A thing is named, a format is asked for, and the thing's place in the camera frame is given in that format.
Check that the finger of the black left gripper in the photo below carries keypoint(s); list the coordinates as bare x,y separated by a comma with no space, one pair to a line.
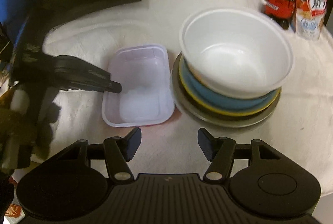
111,86

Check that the yellow plate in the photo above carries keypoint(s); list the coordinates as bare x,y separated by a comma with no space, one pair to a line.
221,106

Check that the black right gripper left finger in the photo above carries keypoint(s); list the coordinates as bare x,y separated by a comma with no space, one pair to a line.
118,151

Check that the white rectangular plastic tray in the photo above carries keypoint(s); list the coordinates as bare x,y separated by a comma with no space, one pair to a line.
145,99

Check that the grey metal plate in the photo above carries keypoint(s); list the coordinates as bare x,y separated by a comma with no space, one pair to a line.
187,105

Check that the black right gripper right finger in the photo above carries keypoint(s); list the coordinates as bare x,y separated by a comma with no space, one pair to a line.
219,152

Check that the blue plate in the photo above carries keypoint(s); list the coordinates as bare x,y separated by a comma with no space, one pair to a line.
229,98

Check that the large white plastic bowl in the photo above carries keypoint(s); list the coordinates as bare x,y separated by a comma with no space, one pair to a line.
237,52

